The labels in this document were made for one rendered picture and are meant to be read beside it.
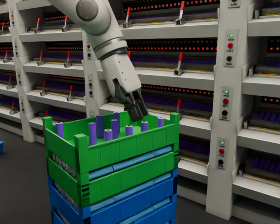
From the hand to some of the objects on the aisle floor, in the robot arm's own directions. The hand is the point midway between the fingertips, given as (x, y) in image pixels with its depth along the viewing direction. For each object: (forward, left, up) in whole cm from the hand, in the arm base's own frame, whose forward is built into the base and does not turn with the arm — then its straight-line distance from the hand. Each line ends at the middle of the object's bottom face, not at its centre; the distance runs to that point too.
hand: (138, 111), depth 67 cm
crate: (+38, +131, -49) cm, 145 cm away
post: (+44, -22, -50) cm, 70 cm away
